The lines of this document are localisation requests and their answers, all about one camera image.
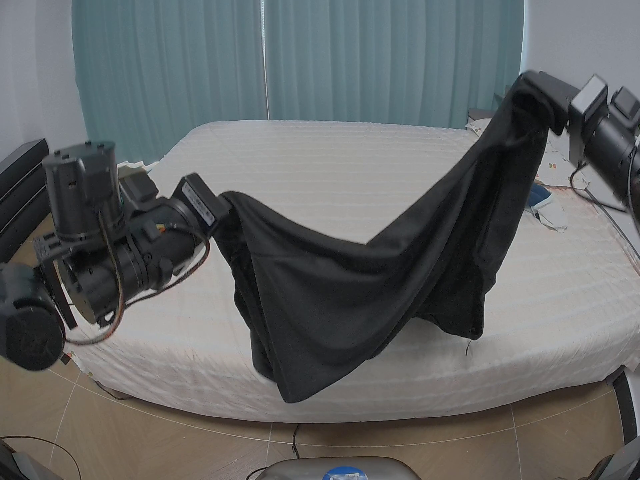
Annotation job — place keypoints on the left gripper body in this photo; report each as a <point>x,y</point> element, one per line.
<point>165,238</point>

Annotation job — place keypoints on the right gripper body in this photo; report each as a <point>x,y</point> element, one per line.
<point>605,143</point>

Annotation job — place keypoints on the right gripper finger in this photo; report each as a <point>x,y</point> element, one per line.
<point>555,88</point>

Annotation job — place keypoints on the black T-shirt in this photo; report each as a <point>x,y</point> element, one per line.
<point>350,278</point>

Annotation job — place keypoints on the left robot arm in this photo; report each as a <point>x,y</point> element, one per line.
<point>80,188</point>

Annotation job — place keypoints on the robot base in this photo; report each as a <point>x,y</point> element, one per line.
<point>300,470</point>

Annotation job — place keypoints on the pile of clothes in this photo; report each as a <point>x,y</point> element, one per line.
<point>547,213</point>

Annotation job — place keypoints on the bed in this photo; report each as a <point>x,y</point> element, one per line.
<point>350,178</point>

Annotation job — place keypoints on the white printed pillow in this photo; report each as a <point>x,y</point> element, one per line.
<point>552,160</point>

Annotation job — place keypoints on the grey bedside table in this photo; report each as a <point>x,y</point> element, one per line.
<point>480,114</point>

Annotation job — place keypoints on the black chest of drawers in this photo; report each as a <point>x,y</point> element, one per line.
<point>20,183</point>

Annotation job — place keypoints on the blue-green curtain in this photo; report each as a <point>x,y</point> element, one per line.
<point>150,68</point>
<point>400,43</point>

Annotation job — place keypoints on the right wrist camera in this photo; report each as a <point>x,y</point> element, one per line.
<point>590,95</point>

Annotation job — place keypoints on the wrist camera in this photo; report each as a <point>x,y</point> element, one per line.
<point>590,95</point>
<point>140,188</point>

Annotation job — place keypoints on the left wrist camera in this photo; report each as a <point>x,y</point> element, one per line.
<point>140,188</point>

